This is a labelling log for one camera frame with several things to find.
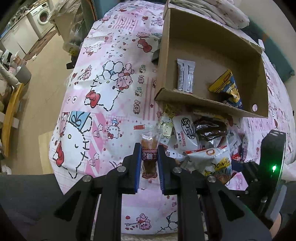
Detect white red snack bar packet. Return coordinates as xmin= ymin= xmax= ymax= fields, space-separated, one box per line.
xmin=177 ymin=59 xmax=195 ymax=94

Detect yellow wooden chair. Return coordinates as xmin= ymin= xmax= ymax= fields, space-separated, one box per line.
xmin=1 ymin=83 xmax=25 ymax=158

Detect dark vacuum-packed meat packet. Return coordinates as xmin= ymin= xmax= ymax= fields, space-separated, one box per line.
xmin=193 ymin=117 xmax=227 ymax=141

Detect pink cartoon print bedsheet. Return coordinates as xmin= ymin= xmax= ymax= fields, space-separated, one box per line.
xmin=49 ymin=1 xmax=295 ymax=193

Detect yellow blue snack bag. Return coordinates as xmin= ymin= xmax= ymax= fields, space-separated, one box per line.
xmin=208 ymin=69 xmax=243 ymax=109

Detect person's right hand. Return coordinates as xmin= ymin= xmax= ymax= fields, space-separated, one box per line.
xmin=269 ymin=213 xmax=282 ymax=238

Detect grey trash bin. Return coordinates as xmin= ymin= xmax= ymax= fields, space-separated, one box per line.
xmin=15 ymin=64 xmax=32 ymax=84

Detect brown floor mat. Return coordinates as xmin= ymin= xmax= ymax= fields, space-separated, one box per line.
xmin=23 ymin=30 xmax=57 ymax=61

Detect crumpled floral blanket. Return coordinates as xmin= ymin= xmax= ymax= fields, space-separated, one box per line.
xmin=170 ymin=0 xmax=250 ymax=29

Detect white round-logo snack packet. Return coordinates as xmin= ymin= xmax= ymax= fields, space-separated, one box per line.
xmin=173 ymin=115 xmax=198 ymax=151

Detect small clear brown snack packet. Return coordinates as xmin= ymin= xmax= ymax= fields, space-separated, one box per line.
xmin=140 ymin=128 xmax=161 ymax=179

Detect open brown cardboard box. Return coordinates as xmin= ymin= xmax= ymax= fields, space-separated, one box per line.
xmin=154 ymin=3 xmax=268 ymax=118

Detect white front-load washing machine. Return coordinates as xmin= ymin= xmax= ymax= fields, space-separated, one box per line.
xmin=27 ymin=1 xmax=54 ymax=39

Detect cartoon character snack packet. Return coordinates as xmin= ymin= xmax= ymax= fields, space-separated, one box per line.
xmin=159 ymin=113 xmax=174 ymax=146

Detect yellow white chip bag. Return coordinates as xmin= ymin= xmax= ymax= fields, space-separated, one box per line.
xmin=182 ymin=145 xmax=232 ymax=184

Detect white kitchen cabinets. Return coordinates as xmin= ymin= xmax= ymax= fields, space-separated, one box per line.
xmin=1 ymin=16 xmax=39 ymax=58

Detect teal headboard cushion right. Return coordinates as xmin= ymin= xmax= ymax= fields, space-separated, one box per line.
xmin=242 ymin=19 xmax=295 ymax=82

